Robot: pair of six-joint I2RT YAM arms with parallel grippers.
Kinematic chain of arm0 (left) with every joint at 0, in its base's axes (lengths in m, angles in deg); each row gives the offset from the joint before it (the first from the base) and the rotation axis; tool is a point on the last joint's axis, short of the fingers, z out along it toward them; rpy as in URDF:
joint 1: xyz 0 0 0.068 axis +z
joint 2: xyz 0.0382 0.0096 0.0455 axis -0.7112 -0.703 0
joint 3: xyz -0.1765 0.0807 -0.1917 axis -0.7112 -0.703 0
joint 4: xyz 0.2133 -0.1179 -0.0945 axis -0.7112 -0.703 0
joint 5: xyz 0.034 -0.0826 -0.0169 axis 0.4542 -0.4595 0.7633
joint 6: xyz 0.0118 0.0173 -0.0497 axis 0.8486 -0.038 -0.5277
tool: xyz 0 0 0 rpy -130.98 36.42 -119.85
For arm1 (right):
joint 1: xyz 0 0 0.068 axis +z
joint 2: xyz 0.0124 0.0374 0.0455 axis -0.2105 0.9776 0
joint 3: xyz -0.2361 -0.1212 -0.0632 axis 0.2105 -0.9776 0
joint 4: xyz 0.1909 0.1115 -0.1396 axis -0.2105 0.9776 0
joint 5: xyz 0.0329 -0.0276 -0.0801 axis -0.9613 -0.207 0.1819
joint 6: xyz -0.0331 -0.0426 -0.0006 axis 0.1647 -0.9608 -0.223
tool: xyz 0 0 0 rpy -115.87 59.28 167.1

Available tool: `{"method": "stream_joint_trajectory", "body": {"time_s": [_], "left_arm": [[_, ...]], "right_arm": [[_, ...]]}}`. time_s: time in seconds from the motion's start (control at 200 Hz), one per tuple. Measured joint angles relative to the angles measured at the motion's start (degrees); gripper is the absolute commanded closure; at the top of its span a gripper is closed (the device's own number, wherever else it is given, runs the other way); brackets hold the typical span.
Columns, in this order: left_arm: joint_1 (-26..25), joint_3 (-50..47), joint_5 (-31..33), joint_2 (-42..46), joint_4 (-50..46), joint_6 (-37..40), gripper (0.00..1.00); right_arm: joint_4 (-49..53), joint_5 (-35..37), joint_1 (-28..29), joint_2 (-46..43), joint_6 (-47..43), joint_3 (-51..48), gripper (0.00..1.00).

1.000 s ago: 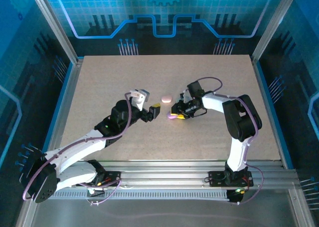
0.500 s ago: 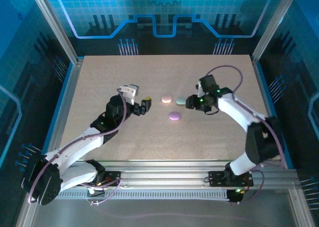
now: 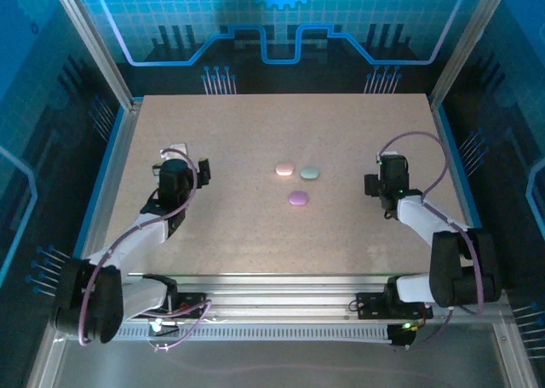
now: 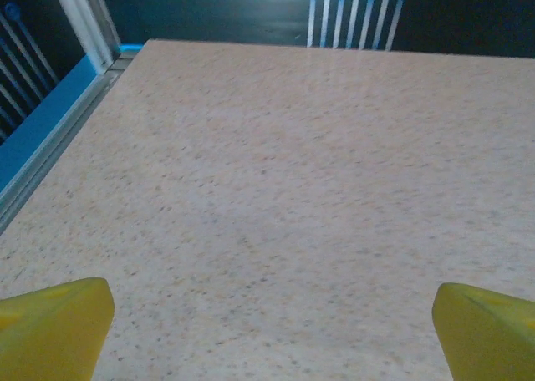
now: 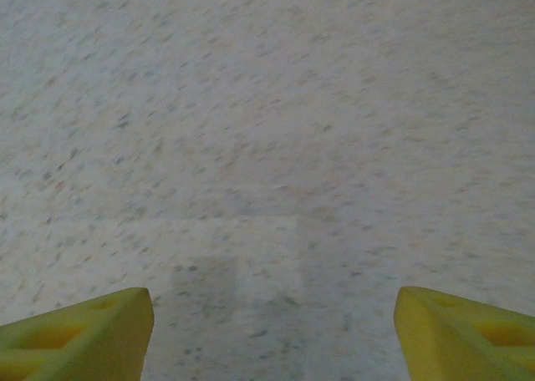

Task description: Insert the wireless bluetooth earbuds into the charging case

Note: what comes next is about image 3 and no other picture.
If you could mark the green earbud charging case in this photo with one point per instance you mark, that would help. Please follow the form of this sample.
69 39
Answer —
309 173

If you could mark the purple earbud charging case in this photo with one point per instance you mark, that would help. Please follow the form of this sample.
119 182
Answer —
298 198

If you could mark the pink earbud charging case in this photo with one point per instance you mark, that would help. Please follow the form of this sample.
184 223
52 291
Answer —
284 169

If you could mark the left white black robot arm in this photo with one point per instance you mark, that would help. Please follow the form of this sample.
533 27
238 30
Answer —
136 239

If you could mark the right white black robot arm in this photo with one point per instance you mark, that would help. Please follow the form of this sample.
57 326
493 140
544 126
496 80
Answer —
417 218

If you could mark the left small control box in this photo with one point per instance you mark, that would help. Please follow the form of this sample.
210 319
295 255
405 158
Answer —
164 329

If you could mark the small control box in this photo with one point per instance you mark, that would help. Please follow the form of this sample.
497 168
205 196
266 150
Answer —
402 334
164 329

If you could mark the right small control box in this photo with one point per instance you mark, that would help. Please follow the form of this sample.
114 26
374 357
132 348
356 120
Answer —
402 334

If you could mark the right table side rail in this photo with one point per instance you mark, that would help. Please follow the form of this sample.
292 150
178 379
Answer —
442 126

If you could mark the table side rail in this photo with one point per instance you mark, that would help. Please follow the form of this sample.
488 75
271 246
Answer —
104 184
442 126

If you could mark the left table side rail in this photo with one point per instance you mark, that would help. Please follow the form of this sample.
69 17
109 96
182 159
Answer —
104 184

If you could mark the left black mount plate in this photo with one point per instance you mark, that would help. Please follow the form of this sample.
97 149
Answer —
193 298

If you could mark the black mount plate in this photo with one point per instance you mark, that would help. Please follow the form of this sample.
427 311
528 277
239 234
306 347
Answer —
193 298
366 305

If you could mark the right black mount plate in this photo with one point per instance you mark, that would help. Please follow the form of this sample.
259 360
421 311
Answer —
366 305

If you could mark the right aluminium frame post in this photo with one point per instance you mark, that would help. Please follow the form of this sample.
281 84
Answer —
468 43

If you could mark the aluminium frame post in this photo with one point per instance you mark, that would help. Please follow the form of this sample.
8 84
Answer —
468 43
95 43

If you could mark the left aluminium frame post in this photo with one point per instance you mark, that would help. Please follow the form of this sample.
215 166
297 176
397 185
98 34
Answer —
95 43

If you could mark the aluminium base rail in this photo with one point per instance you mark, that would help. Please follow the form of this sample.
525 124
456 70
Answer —
281 298

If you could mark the grey metal base plate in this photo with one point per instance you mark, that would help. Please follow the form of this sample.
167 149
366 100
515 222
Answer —
277 358

